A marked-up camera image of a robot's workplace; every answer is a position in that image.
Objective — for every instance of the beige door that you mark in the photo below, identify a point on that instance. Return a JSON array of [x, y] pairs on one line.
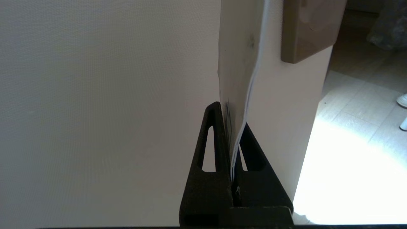
[[111, 111]]

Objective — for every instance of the grey brown bag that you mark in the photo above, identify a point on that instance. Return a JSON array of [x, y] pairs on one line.
[[388, 25]]

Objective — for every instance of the dark brown lock plate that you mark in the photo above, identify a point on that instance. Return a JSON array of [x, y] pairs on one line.
[[305, 31]]

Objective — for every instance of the white sneaker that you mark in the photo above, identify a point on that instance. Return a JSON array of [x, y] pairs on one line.
[[402, 101]]

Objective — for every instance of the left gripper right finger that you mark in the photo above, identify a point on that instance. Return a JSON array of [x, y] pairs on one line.
[[260, 190]]

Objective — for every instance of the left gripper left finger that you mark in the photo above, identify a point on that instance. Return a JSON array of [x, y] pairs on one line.
[[206, 190]]

